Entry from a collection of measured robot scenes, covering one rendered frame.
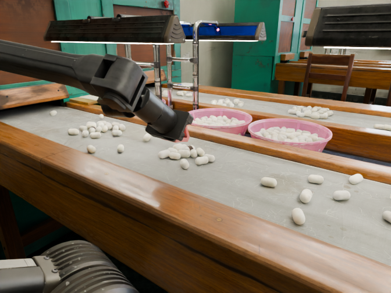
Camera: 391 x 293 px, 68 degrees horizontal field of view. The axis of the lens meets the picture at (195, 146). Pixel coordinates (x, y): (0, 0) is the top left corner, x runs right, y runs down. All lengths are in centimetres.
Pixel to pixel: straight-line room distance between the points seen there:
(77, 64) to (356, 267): 54
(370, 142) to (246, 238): 72
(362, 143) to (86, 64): 89
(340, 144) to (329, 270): 72
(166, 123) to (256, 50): 305
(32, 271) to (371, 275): 42
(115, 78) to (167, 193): 24
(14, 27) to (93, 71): 92
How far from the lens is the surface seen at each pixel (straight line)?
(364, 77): 333
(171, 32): 82
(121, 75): 53
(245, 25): 134
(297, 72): 348
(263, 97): 156
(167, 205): 55
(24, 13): 147
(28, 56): 64
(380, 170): 81
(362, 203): 69
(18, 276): 40
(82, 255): 43
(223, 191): 65
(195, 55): 128
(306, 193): 64
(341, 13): 65
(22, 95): 139
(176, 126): 63
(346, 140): 112
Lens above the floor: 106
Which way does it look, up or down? 21 degrees down
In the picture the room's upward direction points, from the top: straight up
